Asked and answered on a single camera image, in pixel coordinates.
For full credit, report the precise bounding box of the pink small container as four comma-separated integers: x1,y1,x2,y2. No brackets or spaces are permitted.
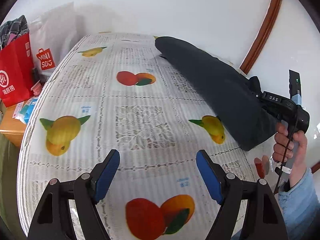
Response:
31,80,43,97

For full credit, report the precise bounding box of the fruit print tablecloth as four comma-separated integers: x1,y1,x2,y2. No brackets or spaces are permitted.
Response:
17,33,259,239

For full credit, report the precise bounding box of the grey plaid clothing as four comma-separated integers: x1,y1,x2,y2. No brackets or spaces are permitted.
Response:
1,15,29,50

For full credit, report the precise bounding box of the white Miniso plastic bag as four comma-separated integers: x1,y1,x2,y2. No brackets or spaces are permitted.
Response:
29,2,79,80

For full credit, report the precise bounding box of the green bed sheet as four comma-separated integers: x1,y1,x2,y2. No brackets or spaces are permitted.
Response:
1,134,27,239

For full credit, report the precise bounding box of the right hand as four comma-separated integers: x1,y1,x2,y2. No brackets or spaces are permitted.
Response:
272,123,308,188

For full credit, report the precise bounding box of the brown wooden door frame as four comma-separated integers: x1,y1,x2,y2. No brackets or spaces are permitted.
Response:
240,0,282,74

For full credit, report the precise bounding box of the blue and white box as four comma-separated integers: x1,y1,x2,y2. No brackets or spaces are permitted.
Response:
17,97,38,124

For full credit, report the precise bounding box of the red paper shopping bag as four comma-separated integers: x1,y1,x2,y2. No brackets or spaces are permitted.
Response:
0,33,34,107

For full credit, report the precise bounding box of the wooden bedside cabinet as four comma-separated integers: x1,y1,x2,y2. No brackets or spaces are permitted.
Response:
0,103,26,148

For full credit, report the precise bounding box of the black sweatshirt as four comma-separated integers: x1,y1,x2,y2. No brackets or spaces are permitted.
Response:
155,36,277,151

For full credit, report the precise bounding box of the blue denim sleeve forearm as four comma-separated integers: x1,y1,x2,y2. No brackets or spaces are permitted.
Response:
278,168,319,239

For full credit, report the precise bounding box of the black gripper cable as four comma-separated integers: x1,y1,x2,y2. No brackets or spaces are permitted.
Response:
273,104,301,196

